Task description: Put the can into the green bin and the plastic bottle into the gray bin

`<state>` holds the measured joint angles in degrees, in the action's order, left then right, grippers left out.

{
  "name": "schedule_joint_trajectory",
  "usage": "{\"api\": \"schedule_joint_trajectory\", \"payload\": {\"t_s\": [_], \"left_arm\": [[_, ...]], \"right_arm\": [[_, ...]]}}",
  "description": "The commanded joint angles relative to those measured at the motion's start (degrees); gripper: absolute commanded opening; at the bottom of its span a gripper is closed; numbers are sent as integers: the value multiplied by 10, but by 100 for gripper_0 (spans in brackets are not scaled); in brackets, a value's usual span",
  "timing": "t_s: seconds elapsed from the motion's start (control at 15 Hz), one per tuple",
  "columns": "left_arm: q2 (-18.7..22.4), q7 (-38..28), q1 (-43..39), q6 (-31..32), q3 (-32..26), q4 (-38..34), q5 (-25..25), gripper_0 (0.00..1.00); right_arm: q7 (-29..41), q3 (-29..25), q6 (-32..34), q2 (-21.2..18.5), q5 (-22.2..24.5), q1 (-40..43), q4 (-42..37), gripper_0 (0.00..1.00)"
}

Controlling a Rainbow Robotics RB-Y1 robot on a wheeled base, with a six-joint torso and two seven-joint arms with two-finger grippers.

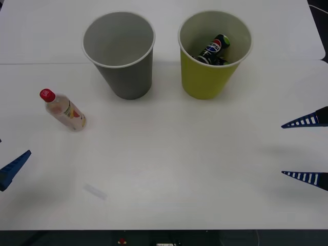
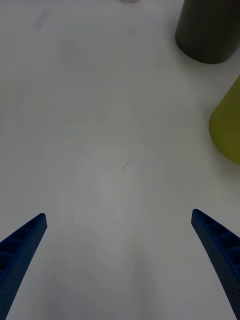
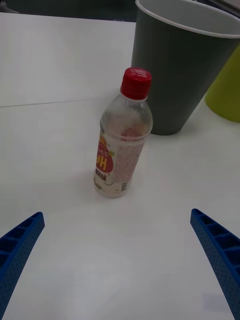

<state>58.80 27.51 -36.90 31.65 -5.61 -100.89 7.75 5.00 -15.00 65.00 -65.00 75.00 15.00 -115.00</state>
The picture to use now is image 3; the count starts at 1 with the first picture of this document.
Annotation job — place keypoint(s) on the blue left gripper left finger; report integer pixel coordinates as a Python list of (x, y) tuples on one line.
[(17, 252)]

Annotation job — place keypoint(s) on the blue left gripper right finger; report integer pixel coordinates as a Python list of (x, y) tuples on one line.
[(220, 252)]

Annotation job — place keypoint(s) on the clear bottle with red cap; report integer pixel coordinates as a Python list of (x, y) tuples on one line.
[(120, 155)]

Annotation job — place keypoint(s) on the yellow-green plastic bin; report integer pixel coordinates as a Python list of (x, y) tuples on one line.
[(225, 95)]

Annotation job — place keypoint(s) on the grey plastic bin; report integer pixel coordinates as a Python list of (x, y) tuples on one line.
[(175, 75)]

